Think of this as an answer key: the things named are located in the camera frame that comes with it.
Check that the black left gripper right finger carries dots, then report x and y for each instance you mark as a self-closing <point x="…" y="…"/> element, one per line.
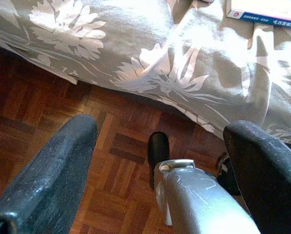
<point x="270" y="182"/>

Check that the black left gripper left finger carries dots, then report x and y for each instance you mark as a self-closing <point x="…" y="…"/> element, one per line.
<point x="45" y="182"/>

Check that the pink and blue comic book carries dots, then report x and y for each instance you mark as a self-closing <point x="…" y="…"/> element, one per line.
<point x="270" y="12"/>

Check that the black robot left foot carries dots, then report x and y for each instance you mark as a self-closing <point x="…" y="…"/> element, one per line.
<point x="158" y="148"/>

